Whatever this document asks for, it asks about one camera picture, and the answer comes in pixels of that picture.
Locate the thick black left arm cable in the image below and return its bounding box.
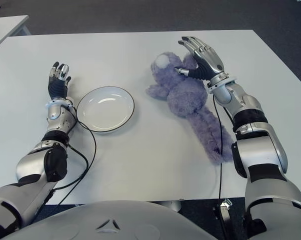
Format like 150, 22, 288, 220
50, 144, 89, 192

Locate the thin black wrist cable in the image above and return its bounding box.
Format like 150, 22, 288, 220
212, 96, 228, 240
49, 119, 97, 205

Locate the white side table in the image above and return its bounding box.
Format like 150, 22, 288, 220
0, 14, 31, 54

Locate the metal table clamp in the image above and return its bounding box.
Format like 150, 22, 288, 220
219, 199, 233, 213

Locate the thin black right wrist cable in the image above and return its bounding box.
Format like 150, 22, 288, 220
212, 96, 228, 240

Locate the purple plush bunny doll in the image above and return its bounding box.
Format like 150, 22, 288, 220
144, 51, 234, 165

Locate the white plate with black rim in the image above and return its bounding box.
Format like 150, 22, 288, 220
76, 85, 136, 133

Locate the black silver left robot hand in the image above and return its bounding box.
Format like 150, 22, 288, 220
47, 61, 73, 100

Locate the thin black left wrist cable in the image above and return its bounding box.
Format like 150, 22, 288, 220
49, 119, 97, 205

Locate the white table leg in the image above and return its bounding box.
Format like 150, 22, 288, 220
162, 200, 183, 212

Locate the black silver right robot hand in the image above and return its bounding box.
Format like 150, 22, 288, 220
174, 35, 226, 81

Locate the grey robot torso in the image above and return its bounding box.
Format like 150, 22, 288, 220
0, 199, 216, 240

